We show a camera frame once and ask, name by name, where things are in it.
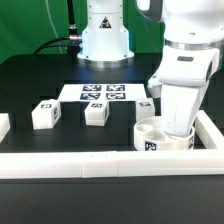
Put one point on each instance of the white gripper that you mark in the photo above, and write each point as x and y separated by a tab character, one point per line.
179	107

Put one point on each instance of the white round stool seat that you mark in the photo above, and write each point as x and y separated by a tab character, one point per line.
149	136

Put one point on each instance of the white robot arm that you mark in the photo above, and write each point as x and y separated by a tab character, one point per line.
192	52

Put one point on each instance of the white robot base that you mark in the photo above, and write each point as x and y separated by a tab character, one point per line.
105	40

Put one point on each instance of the white marker sheet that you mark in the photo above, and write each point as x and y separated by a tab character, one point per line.
111	92

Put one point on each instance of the white right fence rail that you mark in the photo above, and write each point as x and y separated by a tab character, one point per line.
207	132

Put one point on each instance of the white fence rail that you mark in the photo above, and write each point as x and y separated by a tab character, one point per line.
4	125
110	164
207	132

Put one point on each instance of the white front fence rail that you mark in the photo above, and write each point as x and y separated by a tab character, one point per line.
110	164

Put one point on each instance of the white left fence rail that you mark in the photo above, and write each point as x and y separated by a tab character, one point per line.
4	125

